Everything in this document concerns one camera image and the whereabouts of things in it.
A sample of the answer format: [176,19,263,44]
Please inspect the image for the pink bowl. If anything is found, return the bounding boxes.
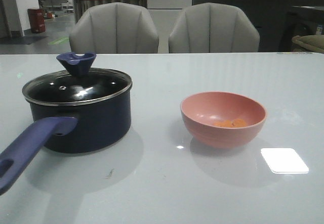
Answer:
[180,92,267,149]

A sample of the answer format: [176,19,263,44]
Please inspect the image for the orange ham pieces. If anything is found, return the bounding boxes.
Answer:
[213,118,248,128]

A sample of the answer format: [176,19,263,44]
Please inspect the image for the glass lid blue knob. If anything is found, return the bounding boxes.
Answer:
[22,52,132,106]

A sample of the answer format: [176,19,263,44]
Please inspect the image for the right beige chair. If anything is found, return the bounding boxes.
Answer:
[169,3,260,54]

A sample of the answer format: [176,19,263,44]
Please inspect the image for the beige chair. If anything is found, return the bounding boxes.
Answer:
[169,3,260,54]
[69,2,159,54]

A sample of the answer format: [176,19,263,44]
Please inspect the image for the left beige chair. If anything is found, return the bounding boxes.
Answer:
[69,2,159,54]

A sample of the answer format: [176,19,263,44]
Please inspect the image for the dark blue saucepan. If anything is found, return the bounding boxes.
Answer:
[1,88,131,193]

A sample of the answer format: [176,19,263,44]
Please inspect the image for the grey counter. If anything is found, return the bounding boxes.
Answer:
[193,0,323,52]

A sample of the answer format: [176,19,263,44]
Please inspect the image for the dark floor mat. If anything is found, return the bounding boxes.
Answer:
[1,36,47,45]

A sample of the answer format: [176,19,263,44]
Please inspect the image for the red trash bin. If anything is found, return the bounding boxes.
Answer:
[27,8,46,33]

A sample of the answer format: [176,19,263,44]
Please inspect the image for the beige cushion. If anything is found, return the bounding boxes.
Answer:
[292,35,323,54]

